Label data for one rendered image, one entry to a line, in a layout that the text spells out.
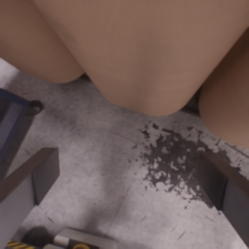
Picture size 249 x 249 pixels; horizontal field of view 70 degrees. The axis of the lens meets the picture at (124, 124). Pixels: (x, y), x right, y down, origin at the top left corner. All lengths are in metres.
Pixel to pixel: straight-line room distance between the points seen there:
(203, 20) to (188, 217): 0.85
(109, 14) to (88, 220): 0.90
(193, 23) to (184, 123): 0.73
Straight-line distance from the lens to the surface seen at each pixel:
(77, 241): 0.89
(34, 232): 0.99
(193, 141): 0.93
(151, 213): 0.95
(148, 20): 0.24
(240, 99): 0.49
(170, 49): 0.28
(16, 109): 1.02
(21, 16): 0.55
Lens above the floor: 0.90
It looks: 78 degrees down
